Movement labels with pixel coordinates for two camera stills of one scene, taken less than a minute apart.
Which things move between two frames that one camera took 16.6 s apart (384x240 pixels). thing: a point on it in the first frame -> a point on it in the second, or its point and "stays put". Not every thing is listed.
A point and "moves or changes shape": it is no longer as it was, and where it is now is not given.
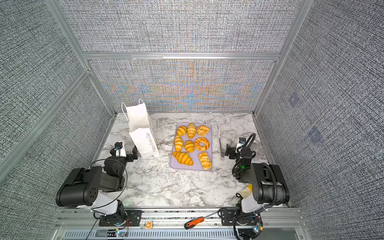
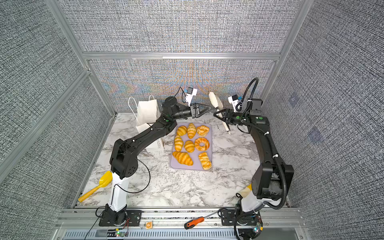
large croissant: x=183 y=158 stays put
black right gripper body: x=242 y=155 -> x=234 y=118
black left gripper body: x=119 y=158 -> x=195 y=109
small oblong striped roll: x=178 y=143 stays put
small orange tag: x=149 y=225 stays put
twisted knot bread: x=202 y=130 stays put
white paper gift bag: x=142 y=131 moves or changes shape
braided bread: x=205 y=161 stays put
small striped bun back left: x=181 y=130 stays put
